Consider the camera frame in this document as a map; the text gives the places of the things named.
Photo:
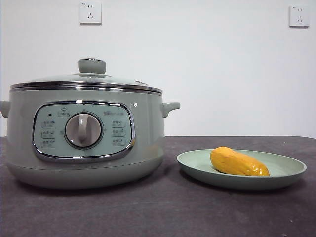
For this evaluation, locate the glass lid with green knob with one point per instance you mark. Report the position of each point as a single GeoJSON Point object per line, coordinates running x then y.
{"type": "Point", "coordinates": [91, 66]}

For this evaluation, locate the yellow corn cob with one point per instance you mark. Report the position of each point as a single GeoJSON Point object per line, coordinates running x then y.
{"type": "Point", "coordinates": [234, 161]}

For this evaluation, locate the white wall socket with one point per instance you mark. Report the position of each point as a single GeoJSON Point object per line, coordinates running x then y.
{"type": "Point", "coordinates": [90, 12]}
{"type": "Point", "coordinates": [299, 16]}

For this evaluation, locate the pale green electric steamer pot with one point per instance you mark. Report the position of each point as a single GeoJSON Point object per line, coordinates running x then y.
{"type": "Point", "coordinates": [148, 138]}

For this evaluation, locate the pale green round plate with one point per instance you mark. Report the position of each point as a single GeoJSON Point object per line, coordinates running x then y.
{"type": "Point", "coordinates": [197, 163]}

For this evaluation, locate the grey round steamer dial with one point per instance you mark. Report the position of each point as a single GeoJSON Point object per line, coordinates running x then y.
{"type": "Point", "coordinates": [83, 130]}

